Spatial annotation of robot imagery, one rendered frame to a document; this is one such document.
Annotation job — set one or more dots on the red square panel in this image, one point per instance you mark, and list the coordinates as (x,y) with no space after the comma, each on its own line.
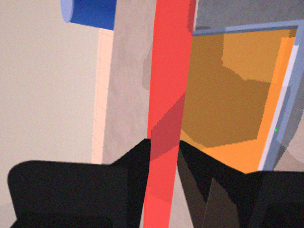
(172,41)

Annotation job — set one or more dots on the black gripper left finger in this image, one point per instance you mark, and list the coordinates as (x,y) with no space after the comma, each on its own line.
(116,191)

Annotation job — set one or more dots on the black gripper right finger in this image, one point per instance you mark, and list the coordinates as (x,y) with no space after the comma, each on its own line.
(220,196)

